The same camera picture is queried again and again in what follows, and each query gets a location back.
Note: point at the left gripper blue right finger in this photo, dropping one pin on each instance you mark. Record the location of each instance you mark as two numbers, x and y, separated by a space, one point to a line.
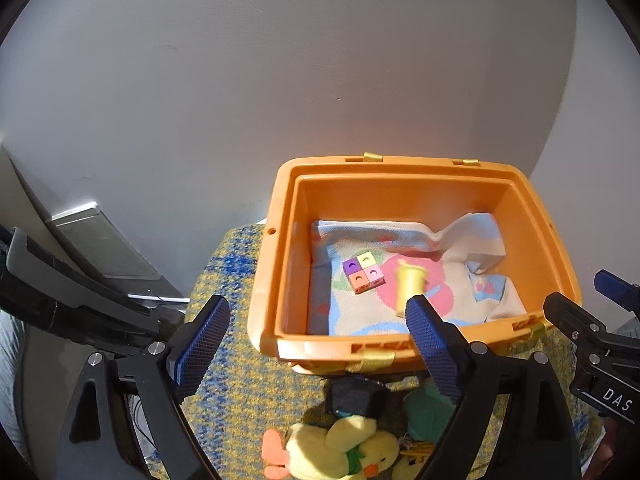
441 347

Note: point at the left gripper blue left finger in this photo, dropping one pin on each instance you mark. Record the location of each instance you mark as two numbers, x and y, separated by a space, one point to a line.
194 346

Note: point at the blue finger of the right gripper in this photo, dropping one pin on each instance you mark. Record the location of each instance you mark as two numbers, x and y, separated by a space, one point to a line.
624 294

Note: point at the teal plush flower toy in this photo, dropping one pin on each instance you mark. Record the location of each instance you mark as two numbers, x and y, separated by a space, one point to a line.
427 411

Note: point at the yellow toy cup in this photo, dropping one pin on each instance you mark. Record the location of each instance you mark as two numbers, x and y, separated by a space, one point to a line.
410 281

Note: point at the black round ball toy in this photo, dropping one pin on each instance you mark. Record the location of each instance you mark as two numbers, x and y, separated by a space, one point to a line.
356 395

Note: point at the four colour cube block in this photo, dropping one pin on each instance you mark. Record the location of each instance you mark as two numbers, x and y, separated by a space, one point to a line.
363 272

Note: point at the yellow plush duck green scarf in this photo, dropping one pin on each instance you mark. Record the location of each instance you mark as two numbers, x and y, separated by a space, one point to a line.
352 448

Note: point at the olive yellow plush toy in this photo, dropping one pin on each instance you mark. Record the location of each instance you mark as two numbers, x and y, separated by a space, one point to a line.
408 467

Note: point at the yellow blue woven blanket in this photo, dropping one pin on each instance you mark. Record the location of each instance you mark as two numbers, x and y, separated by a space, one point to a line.
245 393

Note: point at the pastel patterned baby blanket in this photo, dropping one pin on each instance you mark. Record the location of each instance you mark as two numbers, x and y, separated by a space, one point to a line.
463 285

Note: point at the black tripod stand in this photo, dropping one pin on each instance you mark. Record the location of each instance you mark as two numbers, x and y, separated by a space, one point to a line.
43 291

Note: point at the orange plastic storage crate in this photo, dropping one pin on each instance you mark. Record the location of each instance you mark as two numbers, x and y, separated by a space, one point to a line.
432 191

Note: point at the grey cushioned chair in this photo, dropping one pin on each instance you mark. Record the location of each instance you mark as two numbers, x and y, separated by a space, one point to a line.
12 348

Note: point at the white wall panel heater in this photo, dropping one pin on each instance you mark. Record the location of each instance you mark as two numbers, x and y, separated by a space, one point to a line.
104 253

